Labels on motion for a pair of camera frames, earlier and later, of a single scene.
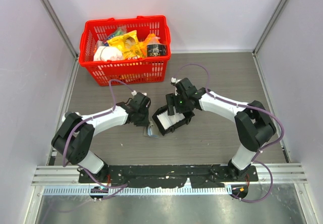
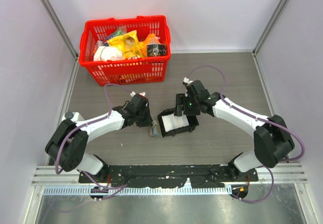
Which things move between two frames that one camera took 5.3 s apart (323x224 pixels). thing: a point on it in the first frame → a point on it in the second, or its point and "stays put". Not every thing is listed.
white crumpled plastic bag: [102, 53] stays put
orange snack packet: [143, 45] stays put
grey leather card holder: [148, 130] → [155, 129]
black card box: [160, 126] → [193, 121]
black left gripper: [145, 122] stays put
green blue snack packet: [119, 31] stays put
